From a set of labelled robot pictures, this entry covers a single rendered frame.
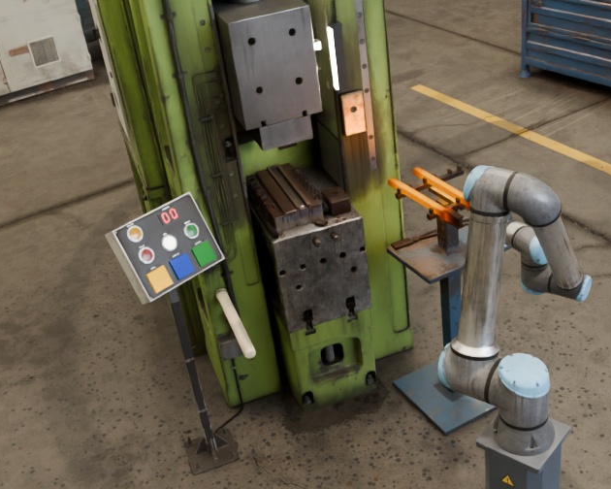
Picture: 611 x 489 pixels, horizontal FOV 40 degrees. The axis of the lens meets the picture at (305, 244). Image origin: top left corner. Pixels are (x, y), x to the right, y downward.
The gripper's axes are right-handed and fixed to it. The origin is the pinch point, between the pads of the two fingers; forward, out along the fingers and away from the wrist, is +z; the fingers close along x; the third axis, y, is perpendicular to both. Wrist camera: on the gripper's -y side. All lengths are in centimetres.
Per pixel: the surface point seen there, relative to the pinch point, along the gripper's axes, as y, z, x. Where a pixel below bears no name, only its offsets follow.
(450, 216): -0.2, -0.7, -12.1
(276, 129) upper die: -31, 48, -53
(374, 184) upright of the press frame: 10, 56, -10
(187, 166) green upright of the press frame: -20, 67, -84
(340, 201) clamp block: 5, 45, -32
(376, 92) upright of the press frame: -30, 56, -5
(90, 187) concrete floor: 103, 343, -78
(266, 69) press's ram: -55, 48, -53
